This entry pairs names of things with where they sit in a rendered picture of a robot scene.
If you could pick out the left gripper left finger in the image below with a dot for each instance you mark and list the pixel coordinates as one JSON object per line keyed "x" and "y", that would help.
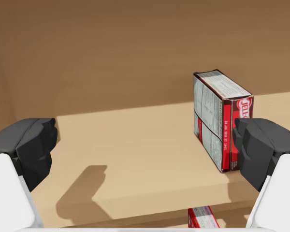
{"x": 26, "y": 149}

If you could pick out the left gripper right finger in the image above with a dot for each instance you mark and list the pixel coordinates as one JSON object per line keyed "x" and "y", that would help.
{"x": 261, "y": 149}

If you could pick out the red and white carton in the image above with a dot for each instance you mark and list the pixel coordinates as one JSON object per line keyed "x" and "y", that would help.
{"x": 216, "y": 116}
{"x": 203, "y": 217}

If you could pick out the pale wooden shelf unit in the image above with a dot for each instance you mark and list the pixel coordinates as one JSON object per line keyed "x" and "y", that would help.
{"x": 135, "y": 96}

